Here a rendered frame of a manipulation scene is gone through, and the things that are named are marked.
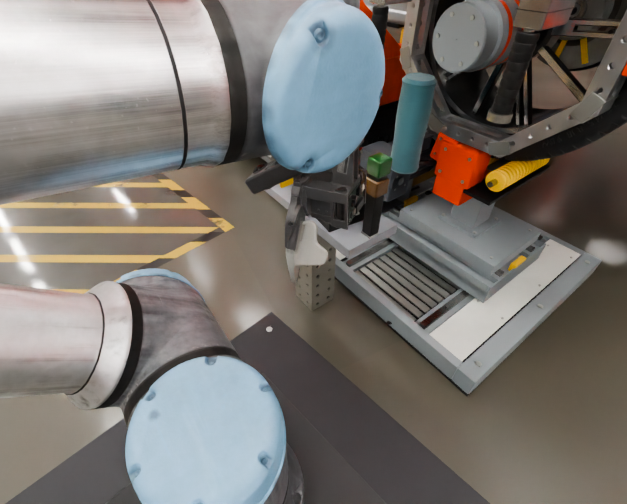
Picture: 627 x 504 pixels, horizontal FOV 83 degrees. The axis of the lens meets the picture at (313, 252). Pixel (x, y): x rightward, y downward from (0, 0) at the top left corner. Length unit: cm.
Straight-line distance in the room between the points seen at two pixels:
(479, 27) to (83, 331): 84
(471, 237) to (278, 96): 121
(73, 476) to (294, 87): 78
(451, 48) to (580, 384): 103
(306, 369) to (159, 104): 71
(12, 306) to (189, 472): 22
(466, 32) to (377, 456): 85
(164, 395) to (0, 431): 100
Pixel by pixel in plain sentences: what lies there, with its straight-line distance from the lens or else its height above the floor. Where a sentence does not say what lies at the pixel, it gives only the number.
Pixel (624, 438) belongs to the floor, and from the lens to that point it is 137.
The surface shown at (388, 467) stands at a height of 30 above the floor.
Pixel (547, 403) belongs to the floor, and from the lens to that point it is 131.
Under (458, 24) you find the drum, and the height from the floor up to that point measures 88.
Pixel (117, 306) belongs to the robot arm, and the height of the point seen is 70.
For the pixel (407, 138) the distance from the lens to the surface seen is 107.
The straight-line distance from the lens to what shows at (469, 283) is 132.
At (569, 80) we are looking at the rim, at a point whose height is 76.
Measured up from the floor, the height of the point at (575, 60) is 72.
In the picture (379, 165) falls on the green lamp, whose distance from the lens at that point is 78.
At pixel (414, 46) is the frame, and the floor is 78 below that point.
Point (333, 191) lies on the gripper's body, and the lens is 44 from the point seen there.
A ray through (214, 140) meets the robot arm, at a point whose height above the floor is 94.
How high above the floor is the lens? 102
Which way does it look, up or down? 42 degrees down
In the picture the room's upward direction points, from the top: straight up
